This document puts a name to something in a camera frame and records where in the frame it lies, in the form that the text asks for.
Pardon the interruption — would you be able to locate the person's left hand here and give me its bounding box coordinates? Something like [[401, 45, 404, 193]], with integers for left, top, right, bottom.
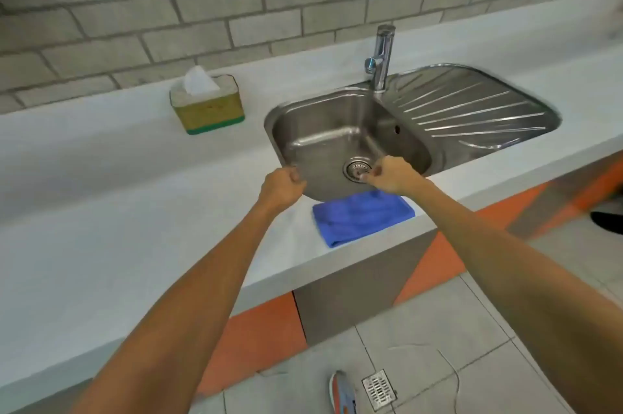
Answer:
[[258, 166, 308, 215]]

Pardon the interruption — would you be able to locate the person's right hand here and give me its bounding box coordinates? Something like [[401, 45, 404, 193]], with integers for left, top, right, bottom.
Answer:
[[360, 155, 429, 198]]

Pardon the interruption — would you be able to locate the blue microfibre cloth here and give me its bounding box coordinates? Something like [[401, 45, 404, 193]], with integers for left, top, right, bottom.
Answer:
[[311, 188, 416, 249]]

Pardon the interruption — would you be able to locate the yellow green tissue box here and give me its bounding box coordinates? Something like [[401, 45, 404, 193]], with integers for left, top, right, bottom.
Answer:
[[169, 73, 246, 136]]

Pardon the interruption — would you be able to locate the person's left forearm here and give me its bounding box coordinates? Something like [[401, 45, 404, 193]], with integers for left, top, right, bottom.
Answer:
[[71, 194, 293, 414]]

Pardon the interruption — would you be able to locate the person's right forearm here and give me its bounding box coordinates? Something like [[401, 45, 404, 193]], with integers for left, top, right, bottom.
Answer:
[[413, 177, 623, 414]]

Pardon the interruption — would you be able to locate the person's blue orange shoe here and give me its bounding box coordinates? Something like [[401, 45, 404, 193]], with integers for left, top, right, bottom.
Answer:
[[328, 370, 359, 414]]

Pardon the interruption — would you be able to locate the metal sink drain strainer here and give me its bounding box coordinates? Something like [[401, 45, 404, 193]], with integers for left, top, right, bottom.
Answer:
[[342, 157, 374, 182]]

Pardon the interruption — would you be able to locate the stainless steel sink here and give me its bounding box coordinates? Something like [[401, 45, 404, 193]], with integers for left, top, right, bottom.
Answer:
[[263, 63, 562, 204]]

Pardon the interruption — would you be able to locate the chrome faucet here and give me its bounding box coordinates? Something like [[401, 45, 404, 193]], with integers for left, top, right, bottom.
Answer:
[[365, 23, 397, 92]]

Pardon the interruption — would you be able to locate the grey cabinet base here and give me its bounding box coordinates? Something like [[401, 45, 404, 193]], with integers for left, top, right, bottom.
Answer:
[[291, 228, 439, 347]]

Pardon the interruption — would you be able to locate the metal floor drain grate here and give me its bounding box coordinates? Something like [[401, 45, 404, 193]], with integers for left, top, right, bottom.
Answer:
[[361, 369, 398, 413]]

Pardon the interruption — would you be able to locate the black object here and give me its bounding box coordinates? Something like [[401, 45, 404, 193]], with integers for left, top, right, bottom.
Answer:
[[590, 210, 623, 236]]

